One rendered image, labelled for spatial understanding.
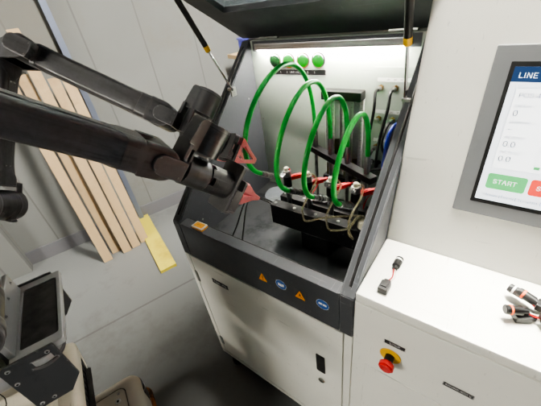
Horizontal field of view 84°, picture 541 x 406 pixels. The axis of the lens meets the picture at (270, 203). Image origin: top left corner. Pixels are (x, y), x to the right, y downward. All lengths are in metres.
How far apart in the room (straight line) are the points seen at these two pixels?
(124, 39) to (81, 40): 0.28
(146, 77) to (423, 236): 2.39
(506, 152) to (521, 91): 0.12
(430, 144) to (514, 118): 0.16
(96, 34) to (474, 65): 2.40
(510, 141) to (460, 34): 0.24
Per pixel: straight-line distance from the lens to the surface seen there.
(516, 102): 0.79
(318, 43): 1.10
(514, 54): 0.79
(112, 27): 2.73
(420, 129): 0.82
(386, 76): 1.06
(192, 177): 0.55
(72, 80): 0.90
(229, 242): 0.98
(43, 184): 2.90
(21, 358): 0.85
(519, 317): 0.81
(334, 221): 0.96
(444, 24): 0.81
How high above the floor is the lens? 1.58
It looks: 34 degrees down
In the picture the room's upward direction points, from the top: 9 degrees counter-clockwise
